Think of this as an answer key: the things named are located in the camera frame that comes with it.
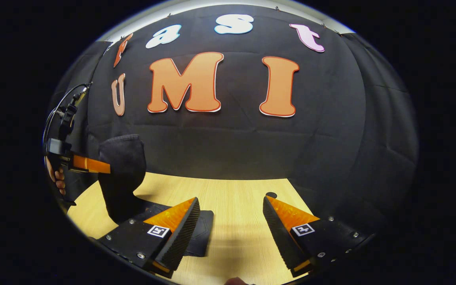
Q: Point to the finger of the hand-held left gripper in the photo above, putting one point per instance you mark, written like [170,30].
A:
[91,164]

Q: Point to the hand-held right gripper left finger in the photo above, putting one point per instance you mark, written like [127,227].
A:
[180,241]

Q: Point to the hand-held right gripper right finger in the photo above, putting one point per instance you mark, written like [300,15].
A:
[281,241]

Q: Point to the dark jeans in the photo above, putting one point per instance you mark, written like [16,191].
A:
[121,170]

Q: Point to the black backdrop cloth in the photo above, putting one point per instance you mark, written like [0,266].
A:
[232,138]

